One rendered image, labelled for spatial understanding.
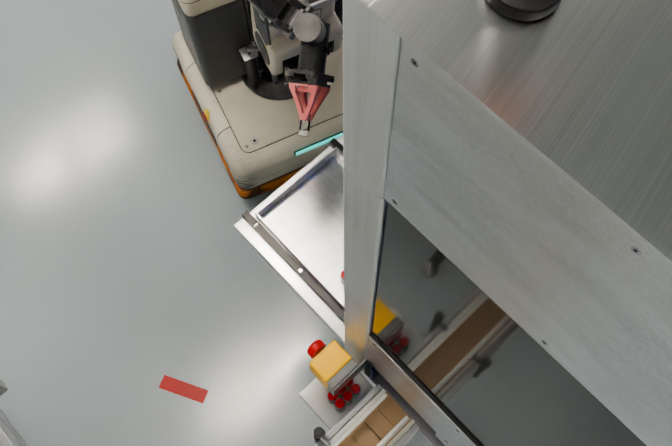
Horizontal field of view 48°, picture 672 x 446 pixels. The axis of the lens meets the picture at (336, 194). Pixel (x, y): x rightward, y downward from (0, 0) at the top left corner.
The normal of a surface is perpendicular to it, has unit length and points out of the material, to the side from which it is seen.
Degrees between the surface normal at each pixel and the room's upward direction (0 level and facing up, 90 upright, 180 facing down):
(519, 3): 0
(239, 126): 0
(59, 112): 0
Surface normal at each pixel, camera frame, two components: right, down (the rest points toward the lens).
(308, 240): -0.01, -0.42
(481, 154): -0.73, 0.62
